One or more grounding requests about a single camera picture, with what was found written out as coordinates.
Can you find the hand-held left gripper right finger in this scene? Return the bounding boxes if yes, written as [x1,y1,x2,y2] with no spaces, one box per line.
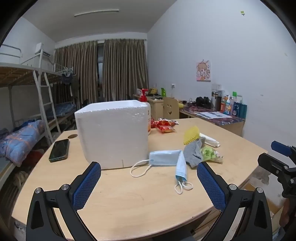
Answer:
[196,161,273,241]

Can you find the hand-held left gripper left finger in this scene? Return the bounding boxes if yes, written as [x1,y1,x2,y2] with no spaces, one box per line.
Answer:
[26,161,102,241]

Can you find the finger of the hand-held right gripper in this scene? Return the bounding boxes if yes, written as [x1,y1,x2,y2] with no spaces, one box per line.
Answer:
[257,153,292,182]
[271,140,296,161]

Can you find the green snack packet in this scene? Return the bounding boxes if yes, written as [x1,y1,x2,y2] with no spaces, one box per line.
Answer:
[200,146,224,164]

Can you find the blue face mask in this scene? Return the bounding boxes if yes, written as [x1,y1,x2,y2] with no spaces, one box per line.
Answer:
[174,152,194,194]
[130,150,184,178]

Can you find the grey sock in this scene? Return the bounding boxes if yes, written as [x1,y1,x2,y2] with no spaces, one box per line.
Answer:
[183,137,206,168]

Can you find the white tissue packet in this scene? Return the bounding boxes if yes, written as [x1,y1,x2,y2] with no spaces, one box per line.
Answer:
[199,133,220,148]

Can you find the white foam box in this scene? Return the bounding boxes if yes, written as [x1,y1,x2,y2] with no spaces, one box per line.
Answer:
[74,100,152,170]

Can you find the person's right hand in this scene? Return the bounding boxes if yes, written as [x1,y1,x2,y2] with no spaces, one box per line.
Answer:
[279,198,294,229]

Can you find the black smartphone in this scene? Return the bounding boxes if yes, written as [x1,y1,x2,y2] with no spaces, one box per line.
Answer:
[49,139,70,163]

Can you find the desk with patterned cloth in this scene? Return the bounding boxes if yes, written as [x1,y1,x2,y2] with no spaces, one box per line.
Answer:
[179,103,246,138]

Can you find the red cloth under bed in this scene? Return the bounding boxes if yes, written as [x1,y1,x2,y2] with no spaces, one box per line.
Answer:
[27,149,45,163]

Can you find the row of toiletry bottles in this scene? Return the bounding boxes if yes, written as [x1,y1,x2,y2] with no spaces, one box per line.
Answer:
[211,91,248,119]

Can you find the printed paper sheets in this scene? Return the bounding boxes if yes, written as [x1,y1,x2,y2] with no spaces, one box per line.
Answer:
[194,111,233,119]

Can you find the red snack packet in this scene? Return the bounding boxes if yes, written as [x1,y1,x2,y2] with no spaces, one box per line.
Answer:
[155,118,180,127]
[157,125,176,134]

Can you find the blue plaid bedding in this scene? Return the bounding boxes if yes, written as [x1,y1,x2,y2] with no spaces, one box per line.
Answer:
[54,102,77,118]

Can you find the blue and orange blanket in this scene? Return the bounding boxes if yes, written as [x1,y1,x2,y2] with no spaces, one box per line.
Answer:
[0,119,46,167]

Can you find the black headphones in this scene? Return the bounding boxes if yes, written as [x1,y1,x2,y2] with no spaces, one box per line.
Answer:
[195,97,211,108]

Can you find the wooden chair with smiley face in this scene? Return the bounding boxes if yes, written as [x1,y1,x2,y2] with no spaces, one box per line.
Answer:
[163,97,180,120]

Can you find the white bunk bed ladder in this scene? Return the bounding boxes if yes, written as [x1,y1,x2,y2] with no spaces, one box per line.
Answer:
[33,70,62,145]

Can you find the light wooden desk cabinet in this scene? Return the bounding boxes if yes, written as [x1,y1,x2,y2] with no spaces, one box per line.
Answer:
[133,94,165,121]

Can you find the hanging dark clothes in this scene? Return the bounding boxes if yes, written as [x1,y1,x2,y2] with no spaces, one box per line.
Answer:
[60,72,80,97]

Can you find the white bottle with red pump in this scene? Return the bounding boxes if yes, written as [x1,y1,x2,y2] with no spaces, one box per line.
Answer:
[140,88,152,136]

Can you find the brown curtain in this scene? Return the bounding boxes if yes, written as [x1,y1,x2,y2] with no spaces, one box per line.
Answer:
[102,39,149,102]
[54,40,98,110]

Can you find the metal bunk bed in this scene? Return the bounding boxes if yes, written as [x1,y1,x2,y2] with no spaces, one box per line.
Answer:
[0,44,78,186]

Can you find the white air conditioner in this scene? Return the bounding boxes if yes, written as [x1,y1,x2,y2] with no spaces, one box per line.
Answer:
[35,42,51,57]

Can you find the ceiling tube light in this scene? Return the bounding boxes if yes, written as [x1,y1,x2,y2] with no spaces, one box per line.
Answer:
[74,10,120,17]

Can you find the cartoon wall poster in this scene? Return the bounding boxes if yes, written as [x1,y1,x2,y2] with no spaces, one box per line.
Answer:
[196,60,211,82]

